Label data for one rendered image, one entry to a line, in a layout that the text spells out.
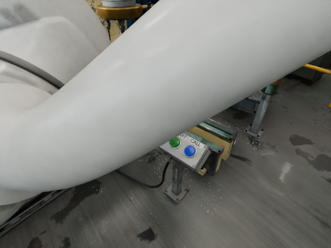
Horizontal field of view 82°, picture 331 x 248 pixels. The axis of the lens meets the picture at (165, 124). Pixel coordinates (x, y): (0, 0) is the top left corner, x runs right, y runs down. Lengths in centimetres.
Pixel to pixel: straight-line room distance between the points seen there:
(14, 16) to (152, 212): 62
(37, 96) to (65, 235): 59
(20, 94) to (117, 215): 59
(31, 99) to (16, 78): 4
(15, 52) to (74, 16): 7
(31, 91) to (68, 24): 9
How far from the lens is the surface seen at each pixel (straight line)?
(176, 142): 52
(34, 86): 22
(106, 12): 84
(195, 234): 69
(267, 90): 92
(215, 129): 83
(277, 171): 92
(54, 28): 24
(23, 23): 25
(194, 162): 50
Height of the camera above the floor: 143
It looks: 38 degrees down
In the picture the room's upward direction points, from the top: straight up
